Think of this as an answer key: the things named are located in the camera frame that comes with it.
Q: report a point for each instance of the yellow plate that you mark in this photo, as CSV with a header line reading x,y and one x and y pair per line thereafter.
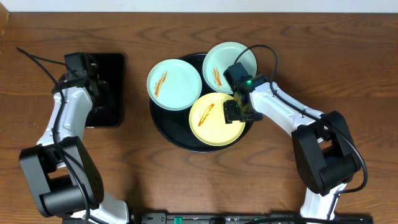
x,y
207,121

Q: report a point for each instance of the light blue plate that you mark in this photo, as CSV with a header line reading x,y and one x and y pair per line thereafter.
x,y
174,84
217,60

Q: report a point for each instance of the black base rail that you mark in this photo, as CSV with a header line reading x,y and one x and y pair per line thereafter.
x,y
163,218

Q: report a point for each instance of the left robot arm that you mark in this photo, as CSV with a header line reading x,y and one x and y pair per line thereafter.
x,y
60,173

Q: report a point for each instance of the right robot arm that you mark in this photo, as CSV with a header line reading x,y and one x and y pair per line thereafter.
x,y
325,154

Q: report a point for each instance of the round black tray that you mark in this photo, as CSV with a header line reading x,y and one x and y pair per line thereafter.
x,y
174,125

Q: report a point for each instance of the black rectangular bin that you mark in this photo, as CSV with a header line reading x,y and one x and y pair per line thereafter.
x,y
108,109

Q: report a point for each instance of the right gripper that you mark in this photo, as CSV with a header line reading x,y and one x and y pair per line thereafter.
x,y
230,114

